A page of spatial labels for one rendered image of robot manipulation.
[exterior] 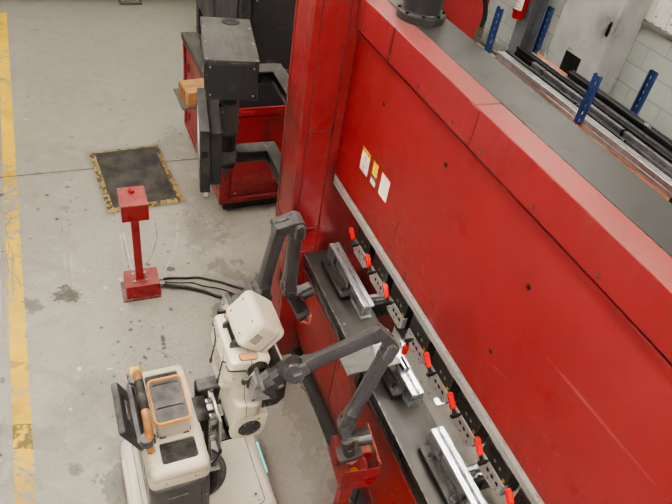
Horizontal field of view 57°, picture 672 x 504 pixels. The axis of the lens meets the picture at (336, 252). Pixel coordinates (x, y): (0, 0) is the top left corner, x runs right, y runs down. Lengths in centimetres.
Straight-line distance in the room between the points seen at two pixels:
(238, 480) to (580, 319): 201
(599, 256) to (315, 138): 172
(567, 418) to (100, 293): 333
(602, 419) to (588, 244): 47
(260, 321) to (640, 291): 137
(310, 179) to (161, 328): 161
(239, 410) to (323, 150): 130
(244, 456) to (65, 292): 187
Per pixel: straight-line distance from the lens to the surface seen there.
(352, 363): 282
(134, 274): 445
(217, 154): 317
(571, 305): 183
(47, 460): 378
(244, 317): 246
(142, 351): 414
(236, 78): 297
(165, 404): 276
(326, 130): 306
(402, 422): 284
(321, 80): 291
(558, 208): 179
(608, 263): 168
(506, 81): 228
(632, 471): 184
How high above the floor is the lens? 315
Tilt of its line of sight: 40 degrees down
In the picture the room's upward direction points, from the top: 10 degrees clockwise
